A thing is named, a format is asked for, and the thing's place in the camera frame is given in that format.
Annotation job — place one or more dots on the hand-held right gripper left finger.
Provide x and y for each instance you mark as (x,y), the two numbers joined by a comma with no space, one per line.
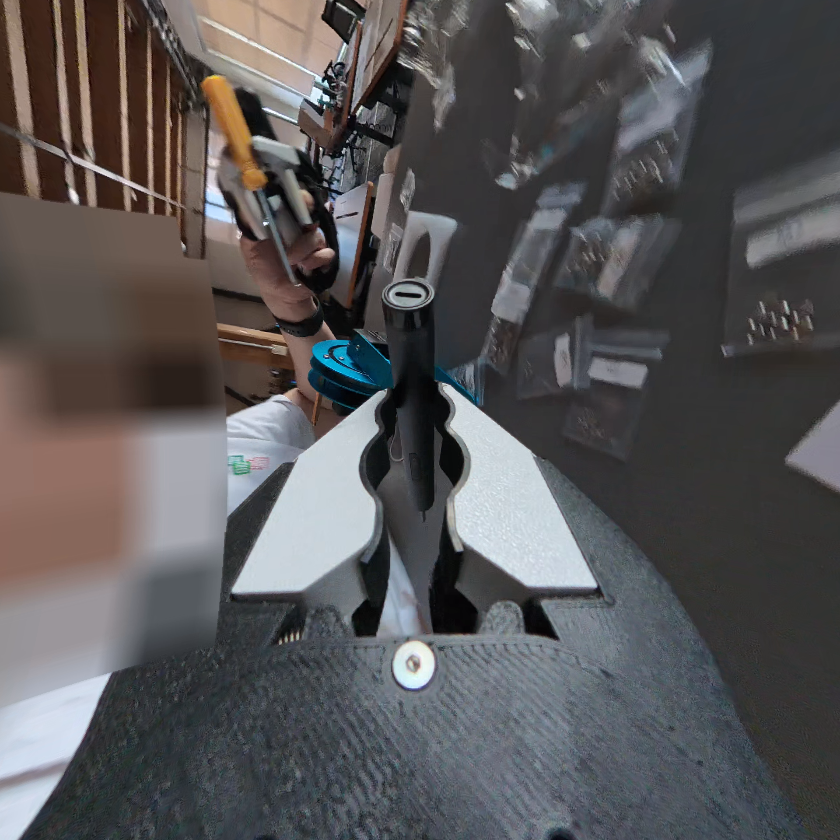
(308,512)

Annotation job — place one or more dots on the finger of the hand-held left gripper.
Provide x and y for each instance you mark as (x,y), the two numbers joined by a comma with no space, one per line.
(285,164)
(239,197)

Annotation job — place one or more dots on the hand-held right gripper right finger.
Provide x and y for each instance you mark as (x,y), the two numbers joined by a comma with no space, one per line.
(518,512)

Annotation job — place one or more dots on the black electric screwdriver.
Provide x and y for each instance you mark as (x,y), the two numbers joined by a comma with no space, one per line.
(410,367)

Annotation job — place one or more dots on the person's left forearm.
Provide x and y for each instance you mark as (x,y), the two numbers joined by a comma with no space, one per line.
(295,351)

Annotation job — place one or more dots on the blue robot arm base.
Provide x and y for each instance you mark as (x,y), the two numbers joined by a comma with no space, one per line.
(334,371)

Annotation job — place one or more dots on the wood edged background desk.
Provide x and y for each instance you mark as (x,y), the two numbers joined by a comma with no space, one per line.
(359,243)
(367,72)

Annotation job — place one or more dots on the dark grey desk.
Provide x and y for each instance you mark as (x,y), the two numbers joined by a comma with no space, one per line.
(722,538)

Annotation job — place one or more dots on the person's left hand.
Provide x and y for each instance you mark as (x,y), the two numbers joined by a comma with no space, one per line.
(285,275)

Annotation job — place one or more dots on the person's white shirt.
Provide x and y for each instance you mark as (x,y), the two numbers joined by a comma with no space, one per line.
(262,436)

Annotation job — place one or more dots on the clear screw bag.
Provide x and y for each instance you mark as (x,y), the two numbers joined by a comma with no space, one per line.
(397,236)
(787,289)
(617,259)
(604,426)
(525,289)
(649,144)
(610,371)

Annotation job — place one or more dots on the dark computer monitor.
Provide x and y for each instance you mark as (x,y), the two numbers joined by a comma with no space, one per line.
(341,16)

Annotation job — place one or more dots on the black wristwatch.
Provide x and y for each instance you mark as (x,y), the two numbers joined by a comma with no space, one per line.
(298,325)

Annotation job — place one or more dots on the wooden bar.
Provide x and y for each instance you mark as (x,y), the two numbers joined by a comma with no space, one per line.
(253,338)

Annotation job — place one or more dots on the white packaging piece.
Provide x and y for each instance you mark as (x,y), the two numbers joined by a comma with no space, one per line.
(426,223)

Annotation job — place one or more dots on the crumpled clear plastic wrap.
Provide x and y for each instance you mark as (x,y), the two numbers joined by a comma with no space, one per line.
(525,164)

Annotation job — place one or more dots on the white printed instruction sheet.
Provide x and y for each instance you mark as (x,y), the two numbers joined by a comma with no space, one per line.
(817,453)

